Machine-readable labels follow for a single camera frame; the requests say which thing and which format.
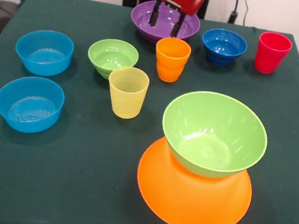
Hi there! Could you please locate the purple bowl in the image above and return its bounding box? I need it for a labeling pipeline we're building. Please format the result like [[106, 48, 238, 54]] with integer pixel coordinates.
[[127, 0, 203, 51]]

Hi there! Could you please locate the large orange bowl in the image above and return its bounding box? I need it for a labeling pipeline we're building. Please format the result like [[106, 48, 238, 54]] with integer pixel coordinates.
[[129, 132, 260, 224]]

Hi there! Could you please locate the yellow cup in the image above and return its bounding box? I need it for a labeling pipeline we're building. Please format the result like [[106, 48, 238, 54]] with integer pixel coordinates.
[[102, 63, 152, 122]]

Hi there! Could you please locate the large green bowl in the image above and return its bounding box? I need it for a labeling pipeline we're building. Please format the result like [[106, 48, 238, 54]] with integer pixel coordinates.
[[154, 85, 274, 186]]

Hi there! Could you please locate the orange cup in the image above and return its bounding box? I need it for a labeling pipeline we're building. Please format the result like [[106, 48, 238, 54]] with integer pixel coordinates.
[[150, 35, 193, 85]]

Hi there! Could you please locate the dark blue bowl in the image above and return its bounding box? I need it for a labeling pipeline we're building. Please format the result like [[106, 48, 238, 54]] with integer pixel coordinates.
[[198, 26, 250, 70]]

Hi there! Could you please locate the red cup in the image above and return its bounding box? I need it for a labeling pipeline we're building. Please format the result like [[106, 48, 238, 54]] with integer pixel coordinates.
[[253, 30, 295, 78]]

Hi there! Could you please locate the light blue bowl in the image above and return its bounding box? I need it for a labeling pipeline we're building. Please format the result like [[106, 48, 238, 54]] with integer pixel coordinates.
[[0, 71, 68, 139], [11, 25, 77, 81]]

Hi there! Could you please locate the dark green tablecloth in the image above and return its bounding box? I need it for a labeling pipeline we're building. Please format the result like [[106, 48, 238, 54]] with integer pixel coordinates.
[[0, 0, 299, 224]]

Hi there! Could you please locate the small green bowl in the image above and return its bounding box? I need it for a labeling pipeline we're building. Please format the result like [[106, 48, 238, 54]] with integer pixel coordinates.
[[84, 34, 142, 84]]

